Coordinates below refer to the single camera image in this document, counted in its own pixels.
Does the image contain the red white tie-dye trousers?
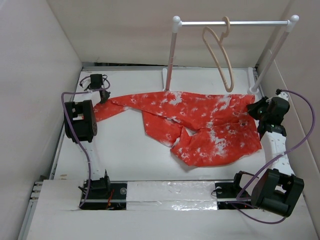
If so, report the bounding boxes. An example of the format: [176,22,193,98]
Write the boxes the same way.
[94,91,262,167]

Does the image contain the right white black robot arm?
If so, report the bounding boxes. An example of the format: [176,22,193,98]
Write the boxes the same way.
[227,89,305,218]

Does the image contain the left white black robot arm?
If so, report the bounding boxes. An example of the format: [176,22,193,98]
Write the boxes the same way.
[61,74,112,200]

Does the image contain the beige wooden clothes hanger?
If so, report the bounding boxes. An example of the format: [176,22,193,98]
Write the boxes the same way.
[201,16,234,93]

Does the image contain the white clothes rack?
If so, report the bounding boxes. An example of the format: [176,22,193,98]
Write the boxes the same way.
[162,15,300,95]

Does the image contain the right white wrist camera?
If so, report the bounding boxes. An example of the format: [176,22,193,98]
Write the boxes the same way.
[275,89,289,102]

